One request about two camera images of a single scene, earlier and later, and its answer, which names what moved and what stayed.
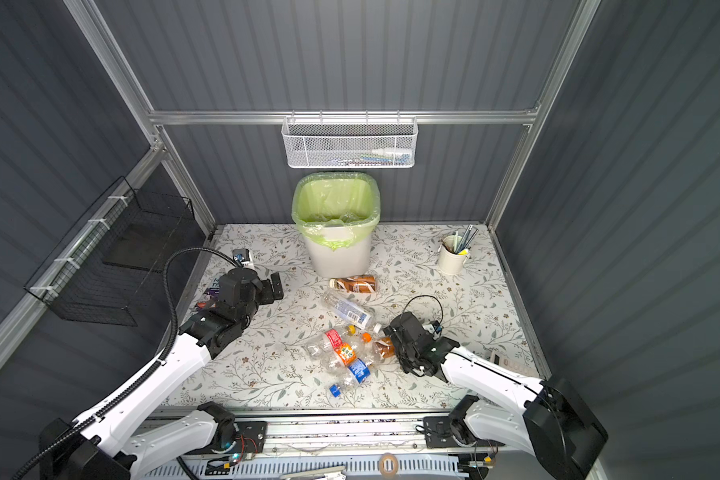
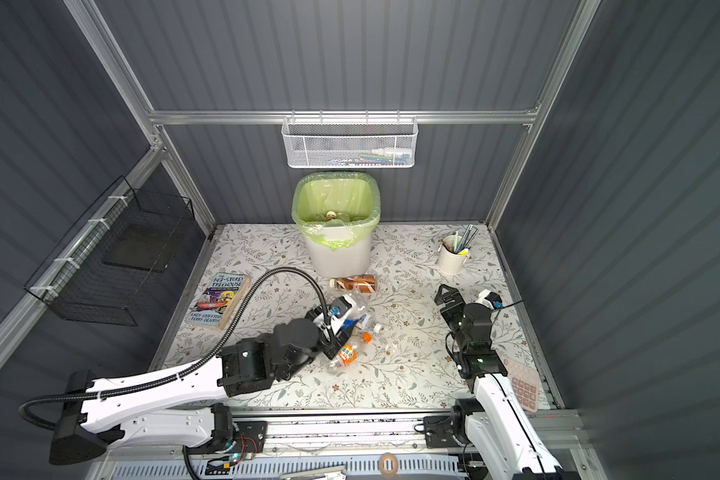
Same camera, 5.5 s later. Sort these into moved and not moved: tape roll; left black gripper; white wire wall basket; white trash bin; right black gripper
Moved: left black gripper; right black gripper
Not moved: white trash bin; white wire wall basket; tape roll
